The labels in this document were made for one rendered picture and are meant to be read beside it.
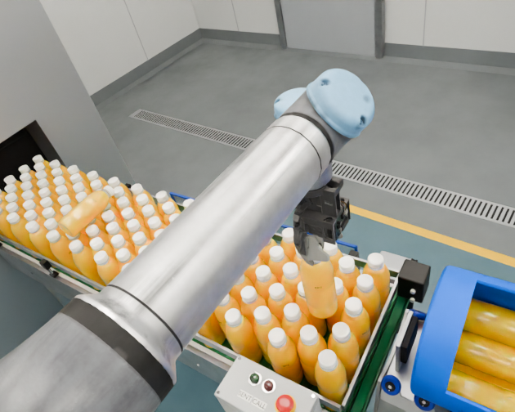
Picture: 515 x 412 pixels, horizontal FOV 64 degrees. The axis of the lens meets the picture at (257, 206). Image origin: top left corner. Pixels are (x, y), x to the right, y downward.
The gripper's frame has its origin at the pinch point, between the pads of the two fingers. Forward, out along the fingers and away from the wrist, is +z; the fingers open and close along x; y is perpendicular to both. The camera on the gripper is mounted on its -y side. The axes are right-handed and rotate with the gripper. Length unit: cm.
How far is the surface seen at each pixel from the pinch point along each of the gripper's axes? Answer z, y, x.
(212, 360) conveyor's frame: 41, -28, -17
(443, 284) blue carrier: 7.5, 23.9, 7.1
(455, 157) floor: 130, -7, 208
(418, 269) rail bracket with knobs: 30.5, 14.7, 26.9
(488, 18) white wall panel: 87, -18, 341
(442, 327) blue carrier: 9.0, 26.0, -1.2
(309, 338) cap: 20.2, 0.7, -8.6
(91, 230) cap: 20, -81, -4
